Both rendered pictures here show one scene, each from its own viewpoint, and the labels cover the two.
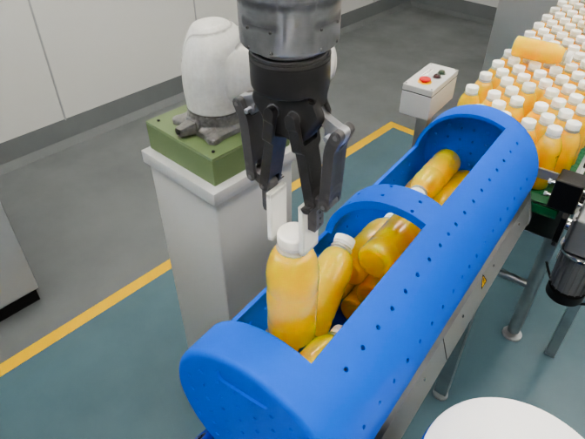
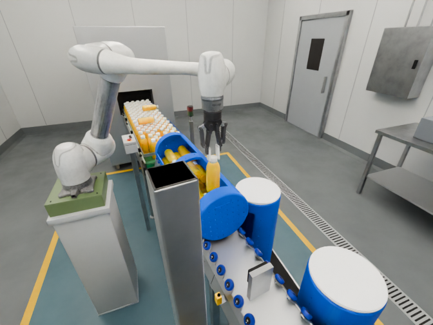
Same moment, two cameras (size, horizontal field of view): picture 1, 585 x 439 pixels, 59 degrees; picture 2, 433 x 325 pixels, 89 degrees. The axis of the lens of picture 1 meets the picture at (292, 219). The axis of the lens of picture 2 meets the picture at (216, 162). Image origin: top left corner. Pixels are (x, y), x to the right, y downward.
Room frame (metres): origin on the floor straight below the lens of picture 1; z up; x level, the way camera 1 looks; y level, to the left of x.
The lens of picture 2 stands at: (0.02, 0.79, 1.86)
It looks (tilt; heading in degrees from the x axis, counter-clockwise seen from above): 29 degrees down; 298
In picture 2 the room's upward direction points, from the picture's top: 1 degrees counter-clockwise
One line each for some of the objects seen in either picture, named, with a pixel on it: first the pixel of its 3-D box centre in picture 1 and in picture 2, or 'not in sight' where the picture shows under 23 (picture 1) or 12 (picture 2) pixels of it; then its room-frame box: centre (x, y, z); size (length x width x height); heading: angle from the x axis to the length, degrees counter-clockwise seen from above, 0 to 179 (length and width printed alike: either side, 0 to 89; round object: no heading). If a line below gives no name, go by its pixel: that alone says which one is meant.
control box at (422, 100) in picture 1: (428, 90); (129, 143); (1.55, -0.44, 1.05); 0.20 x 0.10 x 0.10; 144
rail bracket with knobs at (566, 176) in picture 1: (565, 192); not in sight; (1.13, -0.74, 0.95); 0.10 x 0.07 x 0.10; 54
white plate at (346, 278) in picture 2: not in sight; (345, 275); (-0.17, 0.07, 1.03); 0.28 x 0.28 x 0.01
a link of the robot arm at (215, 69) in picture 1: (216, 64); (71, 161); (1.28, 0.20, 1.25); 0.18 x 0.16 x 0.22; 101
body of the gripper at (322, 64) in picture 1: (290, 92); (212, 120); (0.46, 0.00, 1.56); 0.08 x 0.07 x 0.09; 54
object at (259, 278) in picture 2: not in sight; (258, 280); (0.13, 0.23, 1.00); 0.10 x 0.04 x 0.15; 54
